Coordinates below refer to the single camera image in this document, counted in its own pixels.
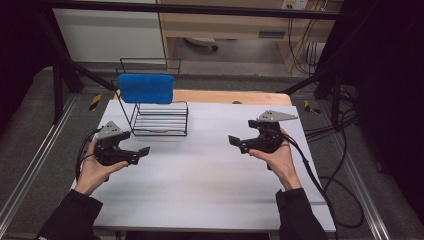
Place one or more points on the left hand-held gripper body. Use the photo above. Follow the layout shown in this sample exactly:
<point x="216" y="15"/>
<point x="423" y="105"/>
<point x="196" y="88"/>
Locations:
<point x="106" y="153"/>

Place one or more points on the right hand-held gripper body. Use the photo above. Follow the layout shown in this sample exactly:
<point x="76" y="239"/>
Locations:
<point x="270" y="140"/>

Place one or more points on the blue towel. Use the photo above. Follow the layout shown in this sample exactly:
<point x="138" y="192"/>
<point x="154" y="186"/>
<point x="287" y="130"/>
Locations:
<point x="145" y="88"/>

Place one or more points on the person's left hand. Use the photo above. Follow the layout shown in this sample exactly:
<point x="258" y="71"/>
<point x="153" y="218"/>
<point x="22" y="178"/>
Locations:
<point x="91" y="173"/>

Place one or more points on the person's right hand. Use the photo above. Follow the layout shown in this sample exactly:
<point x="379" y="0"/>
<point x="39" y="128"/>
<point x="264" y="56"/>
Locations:
<point x="283" y="166"/>

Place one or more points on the grey chair base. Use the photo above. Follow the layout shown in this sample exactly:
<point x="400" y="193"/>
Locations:
<point x="200" y="41"/>

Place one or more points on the white cabinet panel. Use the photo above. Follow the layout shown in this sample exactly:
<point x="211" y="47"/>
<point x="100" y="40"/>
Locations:
<point x="106" y="33"/>

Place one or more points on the black curtain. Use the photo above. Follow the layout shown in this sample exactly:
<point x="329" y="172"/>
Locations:
<point x="393" y="83"/>
<point x="20" y="50"/>

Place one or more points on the aluminium floor rail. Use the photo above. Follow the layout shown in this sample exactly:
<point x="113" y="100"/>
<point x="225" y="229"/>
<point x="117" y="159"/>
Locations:
<point x="363" y="190"/>
<point x="33" y="161"/>

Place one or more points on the white wall socket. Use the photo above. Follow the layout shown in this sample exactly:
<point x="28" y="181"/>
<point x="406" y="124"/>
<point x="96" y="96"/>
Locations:
<point x="295" y="4"/>

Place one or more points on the black metal frame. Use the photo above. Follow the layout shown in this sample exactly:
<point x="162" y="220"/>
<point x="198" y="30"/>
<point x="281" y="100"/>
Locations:
<point x="200" y="10"/>

